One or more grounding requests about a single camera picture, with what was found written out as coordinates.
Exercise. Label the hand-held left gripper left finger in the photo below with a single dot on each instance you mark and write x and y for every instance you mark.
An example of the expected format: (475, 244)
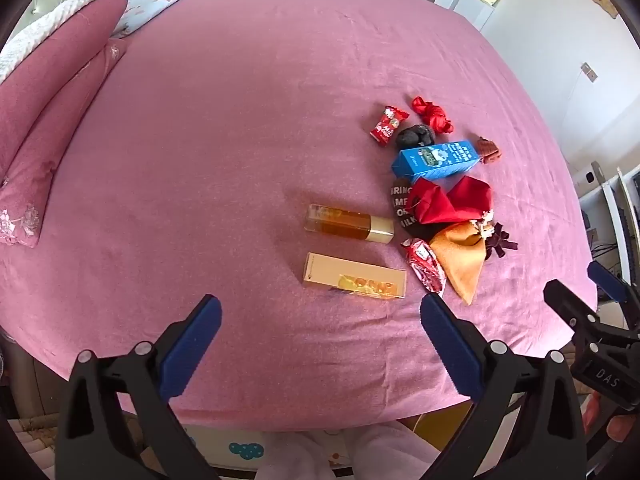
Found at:
(192, 342)

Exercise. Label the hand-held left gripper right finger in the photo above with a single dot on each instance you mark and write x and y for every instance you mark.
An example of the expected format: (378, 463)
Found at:
(450, 345)

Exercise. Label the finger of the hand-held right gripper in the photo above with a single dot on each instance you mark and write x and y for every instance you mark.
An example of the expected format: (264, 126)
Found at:
(607, 277)
(567, 302)

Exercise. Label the brown printed sock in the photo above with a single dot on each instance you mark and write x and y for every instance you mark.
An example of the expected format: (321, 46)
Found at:
(401, 206)

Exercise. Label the person's right hand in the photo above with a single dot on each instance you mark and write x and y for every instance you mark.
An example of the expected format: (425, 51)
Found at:
(620, 427)

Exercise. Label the white shelf unit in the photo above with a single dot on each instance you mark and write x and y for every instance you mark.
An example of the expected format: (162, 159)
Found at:
(607, 205)

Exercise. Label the crumpled red snack packet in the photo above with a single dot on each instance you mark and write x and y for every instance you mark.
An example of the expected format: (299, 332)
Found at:
(426, 266)

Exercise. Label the cloud print floor mat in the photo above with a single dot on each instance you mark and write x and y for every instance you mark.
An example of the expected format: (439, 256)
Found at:
(240, 447)

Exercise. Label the gold perfume box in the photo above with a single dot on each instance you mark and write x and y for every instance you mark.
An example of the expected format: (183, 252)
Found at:
(352, 280)

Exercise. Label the red cloth pouch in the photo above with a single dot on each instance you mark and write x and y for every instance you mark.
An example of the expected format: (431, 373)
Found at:
(450, 202)

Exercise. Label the amber perfume bottle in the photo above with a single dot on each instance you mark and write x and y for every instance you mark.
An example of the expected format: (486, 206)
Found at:
(350, 222)

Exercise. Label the rust brown folded sock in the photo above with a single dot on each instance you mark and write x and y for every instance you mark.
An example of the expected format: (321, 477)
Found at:
(488, 150)

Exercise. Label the blue carton box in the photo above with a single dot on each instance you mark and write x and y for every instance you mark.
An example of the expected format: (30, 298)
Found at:
(440, 161)

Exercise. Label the pink bedsheet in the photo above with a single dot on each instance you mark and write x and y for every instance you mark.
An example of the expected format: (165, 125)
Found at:
(225, 135)

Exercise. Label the dark grey rolled sock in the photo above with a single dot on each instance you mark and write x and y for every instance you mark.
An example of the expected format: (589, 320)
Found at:
(415, 137)

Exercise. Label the pink embroidered pillow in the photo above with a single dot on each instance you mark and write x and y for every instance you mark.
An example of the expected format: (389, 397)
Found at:
(55, 160)

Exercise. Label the knotted red cloth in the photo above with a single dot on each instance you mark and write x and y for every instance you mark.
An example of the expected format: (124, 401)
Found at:
(434, 115)

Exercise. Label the white cabinet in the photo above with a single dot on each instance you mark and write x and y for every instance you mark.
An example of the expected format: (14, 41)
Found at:
(477, 2)

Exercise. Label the white patterned pillow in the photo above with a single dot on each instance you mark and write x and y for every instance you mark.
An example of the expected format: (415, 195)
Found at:
(145, 7)

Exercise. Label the white fluffy blanket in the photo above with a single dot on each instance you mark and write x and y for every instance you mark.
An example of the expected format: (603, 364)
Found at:
(45, 30)

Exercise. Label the wall socket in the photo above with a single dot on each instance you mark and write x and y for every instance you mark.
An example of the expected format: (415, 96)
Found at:
(590, 71)

